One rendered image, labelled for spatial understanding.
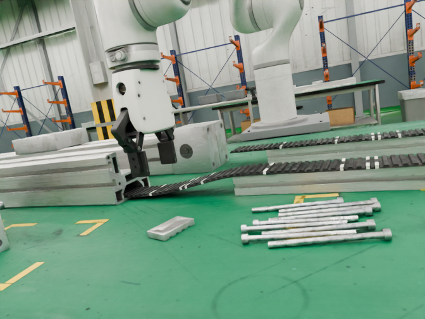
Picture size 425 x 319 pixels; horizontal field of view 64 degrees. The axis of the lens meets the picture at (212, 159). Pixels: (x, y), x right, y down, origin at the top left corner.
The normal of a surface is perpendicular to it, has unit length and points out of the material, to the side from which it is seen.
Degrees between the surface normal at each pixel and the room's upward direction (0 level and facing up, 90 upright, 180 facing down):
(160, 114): 88
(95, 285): 0
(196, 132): 90
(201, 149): 90
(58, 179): 90
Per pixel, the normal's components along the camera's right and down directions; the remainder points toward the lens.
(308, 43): -0.30, 0.22
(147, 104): 0.87, -0.07
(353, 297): -0.17, -0.97
